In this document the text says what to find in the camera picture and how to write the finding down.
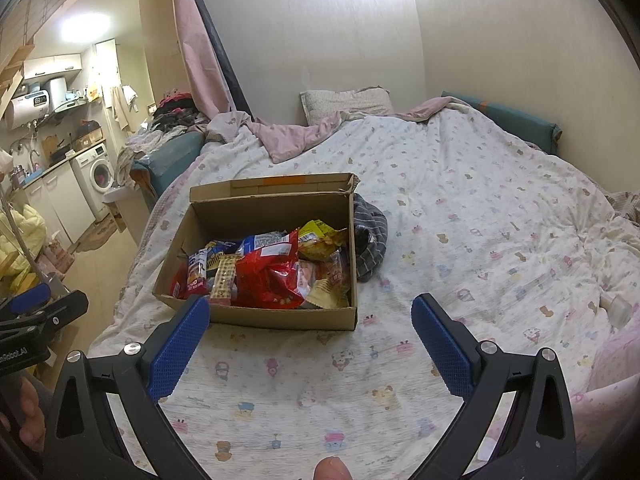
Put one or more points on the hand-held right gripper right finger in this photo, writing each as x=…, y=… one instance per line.
x=442, y=350

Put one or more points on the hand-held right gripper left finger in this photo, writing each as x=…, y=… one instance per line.
x=177, y=350

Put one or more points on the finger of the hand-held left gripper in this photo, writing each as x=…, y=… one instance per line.
x=55, y=317
x=30, y=299

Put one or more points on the white cartoon snack packet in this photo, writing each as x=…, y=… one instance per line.
x=197, y=272

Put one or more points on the beige checked snack packet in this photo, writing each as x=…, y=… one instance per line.
x=222, y=280

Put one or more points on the cardboard box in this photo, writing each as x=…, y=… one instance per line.
x=280, y=317

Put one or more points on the yellow blue snack packet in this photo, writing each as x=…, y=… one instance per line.
x=220, y=249

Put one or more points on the blue white snack packet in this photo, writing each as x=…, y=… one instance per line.
x=262, y=242

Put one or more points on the person's left hand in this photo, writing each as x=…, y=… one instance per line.
x=32, y=415

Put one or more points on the person's right hand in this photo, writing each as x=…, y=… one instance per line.
x=331, y=470

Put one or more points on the yellow duvet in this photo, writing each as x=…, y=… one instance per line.
x=20, y=240

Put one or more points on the patterned floor rug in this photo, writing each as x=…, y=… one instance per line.
x=97, y=237

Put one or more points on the white kitchen cabinet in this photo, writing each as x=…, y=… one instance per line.
x=60, y=205

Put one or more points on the grey striped cloth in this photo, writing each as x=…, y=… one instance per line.
x=372, y=235

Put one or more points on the white cartoon printed blanket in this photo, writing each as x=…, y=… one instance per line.
x=450, y=210

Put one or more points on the white washing machine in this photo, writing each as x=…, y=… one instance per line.
x=100, y=175

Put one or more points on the pink dotted cloth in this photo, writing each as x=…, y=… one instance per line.
x=615, y=375

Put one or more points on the small white bottle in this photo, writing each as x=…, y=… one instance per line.
x=617, y=310

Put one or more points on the teal bed cushion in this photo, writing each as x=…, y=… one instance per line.
x=170, y=160

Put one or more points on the white water heater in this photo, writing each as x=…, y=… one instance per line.
x=27, y=107

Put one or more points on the hanging white towel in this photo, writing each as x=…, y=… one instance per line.
x=120, y=105

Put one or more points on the pile of clothes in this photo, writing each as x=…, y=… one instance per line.
x=175, y=110

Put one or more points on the teal headboard cushion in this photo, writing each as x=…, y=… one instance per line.
x=515, y=122

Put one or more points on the pink quilt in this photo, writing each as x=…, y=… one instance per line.
x=295, y=137

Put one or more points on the patterned pillow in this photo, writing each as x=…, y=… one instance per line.
x=345, y=102

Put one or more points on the ceiling light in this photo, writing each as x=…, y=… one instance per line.
x=85, y=27

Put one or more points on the pink curtain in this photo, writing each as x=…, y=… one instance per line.
x=200, y=60

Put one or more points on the white wall cabinet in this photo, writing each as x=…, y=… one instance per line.
x=52, y=66

